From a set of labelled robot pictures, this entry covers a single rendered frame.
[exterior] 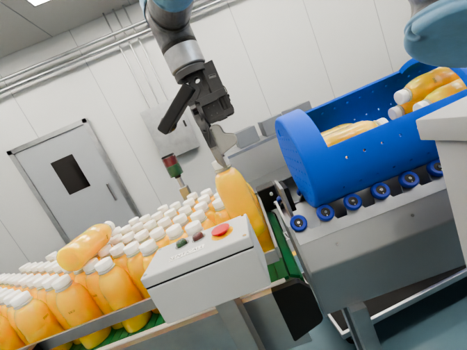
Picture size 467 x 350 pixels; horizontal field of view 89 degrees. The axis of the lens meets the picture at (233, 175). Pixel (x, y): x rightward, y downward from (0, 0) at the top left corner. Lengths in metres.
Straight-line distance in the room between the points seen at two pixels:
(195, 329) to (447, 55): 0.65
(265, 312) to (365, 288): 0.34
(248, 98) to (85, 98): 2.49
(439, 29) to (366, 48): 4.79
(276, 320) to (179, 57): 0.60
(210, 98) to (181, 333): 0.54
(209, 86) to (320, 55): 4.16
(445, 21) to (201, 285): 0.44
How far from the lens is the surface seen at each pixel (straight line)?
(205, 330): 0.67
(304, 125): 0.62
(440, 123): 0.50
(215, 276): 0.43
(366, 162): 0.64
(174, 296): 0.47
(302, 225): 0.66
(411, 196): 0.76
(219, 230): 0.43
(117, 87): 4.23
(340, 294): 0.83
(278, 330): 0.67
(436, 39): 0.31
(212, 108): 0.51
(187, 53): 0.51
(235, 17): 4.40
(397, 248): 0.77
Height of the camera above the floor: 1.27
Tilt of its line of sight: 12 degrees down
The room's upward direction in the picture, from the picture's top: 24 degrees counter-clockwise
